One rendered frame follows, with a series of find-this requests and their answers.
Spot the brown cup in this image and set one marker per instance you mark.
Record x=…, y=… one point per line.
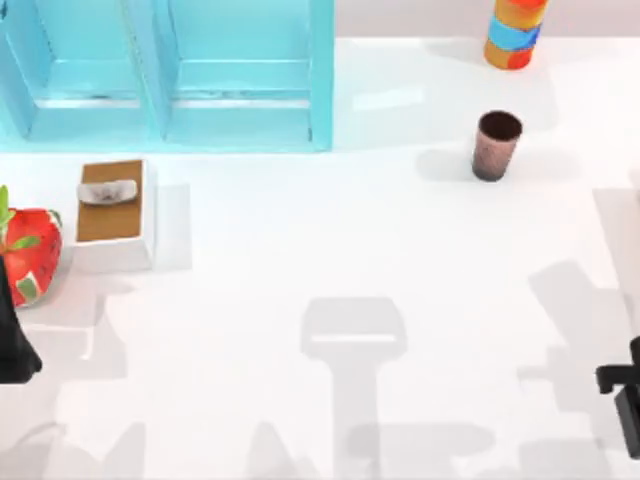
x=492, y=155

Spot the orange and blue can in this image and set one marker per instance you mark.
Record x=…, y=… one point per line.
x=512, y=42

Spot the light blue rack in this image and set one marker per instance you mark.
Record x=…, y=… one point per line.
x=240, y=75

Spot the white and brown tissue box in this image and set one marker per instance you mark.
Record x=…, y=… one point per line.
x=112, y=220

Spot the white tissue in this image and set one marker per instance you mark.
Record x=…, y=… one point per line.
x=106, y=193

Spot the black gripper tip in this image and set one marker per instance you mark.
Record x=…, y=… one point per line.
x=12, y=345

